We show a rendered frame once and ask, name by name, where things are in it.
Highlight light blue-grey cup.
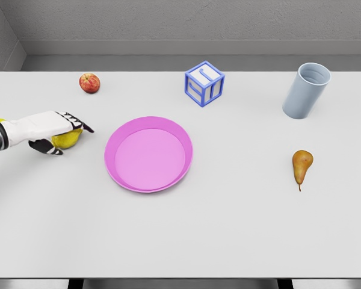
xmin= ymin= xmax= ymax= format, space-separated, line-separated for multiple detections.
xmin=282 ymin=62 xmax=332 ymax=120

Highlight red apple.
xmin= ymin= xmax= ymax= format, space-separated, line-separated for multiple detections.
xmin=79 ymin=72 xmax=101 ymax=95

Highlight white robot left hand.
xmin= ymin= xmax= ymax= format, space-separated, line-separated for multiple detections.
xmin=23 ymin=110 xmax=95 ymax=157

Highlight brown-yellow pear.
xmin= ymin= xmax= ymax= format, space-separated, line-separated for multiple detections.
xmin=291 ymin=149 xmax=314 ymax=193

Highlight pink round plate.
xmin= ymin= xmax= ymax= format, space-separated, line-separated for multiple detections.
xmin=103 ymin=116 xmax=194 ymax=194

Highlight blue and white letter block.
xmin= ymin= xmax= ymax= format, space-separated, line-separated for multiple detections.
xmin=184 ymin=61 xmax=226 ymax=108

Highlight yellow lemon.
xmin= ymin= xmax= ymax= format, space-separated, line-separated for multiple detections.
xmin=51 ymin=128 xmax=84 ymax=150

